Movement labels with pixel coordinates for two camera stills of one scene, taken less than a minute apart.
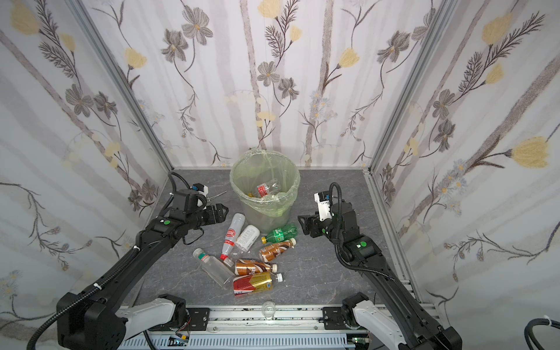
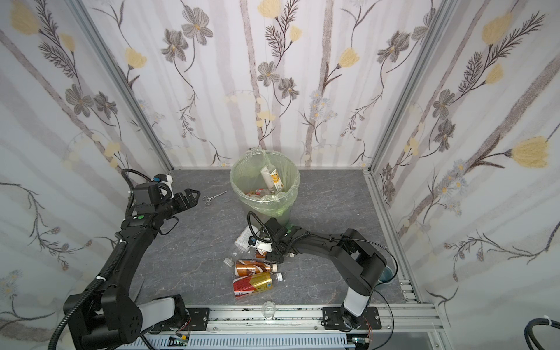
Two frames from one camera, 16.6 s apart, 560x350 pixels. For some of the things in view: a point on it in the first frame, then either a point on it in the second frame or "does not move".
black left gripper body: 216,212 -> 176,203
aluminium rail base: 292,319 does not move
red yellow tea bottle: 259,281 does not move
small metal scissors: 209,199 does not move
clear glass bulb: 268,310 does not move
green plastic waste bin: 265,182 does not move
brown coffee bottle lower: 245,267 does not move
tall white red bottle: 232,234 -> 260,192
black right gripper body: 309,224 -> 277,240
